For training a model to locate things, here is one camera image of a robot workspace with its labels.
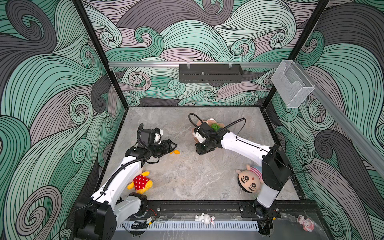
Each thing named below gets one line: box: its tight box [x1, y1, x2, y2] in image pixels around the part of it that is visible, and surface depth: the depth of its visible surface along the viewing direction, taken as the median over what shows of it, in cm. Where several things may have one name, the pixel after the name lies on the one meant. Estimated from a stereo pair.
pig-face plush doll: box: [235, 164, 263, 194], surface depth 77 cm
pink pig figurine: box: [296, 215, 315, 232], surface depth 69 cm
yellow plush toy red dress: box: [127, 171, 153, 195], surface depth 79 cm
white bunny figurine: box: [195, 213, 216, 225], surface depth 70 cm
